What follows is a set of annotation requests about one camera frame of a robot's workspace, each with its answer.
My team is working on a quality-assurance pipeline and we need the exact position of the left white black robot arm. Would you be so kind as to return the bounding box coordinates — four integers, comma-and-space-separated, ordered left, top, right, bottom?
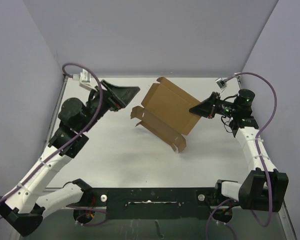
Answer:
0, 80, 140, 237

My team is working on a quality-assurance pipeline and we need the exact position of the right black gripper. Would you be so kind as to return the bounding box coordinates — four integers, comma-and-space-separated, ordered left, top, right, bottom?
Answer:
189, 92, 238, 120

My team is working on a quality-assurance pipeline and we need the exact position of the brown cardboard paper box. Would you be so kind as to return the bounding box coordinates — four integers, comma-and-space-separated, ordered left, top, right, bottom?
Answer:
130, 77, 201, 153

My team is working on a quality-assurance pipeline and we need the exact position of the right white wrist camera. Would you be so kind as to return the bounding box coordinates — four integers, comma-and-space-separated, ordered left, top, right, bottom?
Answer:
215, 77, 227, 90

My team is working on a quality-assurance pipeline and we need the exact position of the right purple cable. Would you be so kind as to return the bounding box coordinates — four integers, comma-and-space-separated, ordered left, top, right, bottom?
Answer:
206, 72, 278, 230

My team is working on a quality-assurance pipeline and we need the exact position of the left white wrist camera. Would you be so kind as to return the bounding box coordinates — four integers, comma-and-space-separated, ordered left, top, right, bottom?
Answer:
71, 69, 95, 91

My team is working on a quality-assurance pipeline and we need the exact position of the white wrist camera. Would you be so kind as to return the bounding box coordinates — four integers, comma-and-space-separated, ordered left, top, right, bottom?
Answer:
215, 77, 227, 90
71, 69, 95, 91

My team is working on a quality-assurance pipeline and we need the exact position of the aluminium table frame rail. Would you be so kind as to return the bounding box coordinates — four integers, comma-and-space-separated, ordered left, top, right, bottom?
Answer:
11, 73, 71, 240

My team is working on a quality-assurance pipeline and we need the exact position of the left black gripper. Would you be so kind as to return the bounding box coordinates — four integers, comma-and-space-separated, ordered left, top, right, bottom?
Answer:
81, 79, 141, 132

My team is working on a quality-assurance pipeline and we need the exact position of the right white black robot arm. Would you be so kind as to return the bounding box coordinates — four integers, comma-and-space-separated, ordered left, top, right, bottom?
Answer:
189, 89, 289, 212

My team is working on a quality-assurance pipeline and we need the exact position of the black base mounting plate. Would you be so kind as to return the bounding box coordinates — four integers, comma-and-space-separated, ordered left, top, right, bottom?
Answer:
72, 187, 226, 220

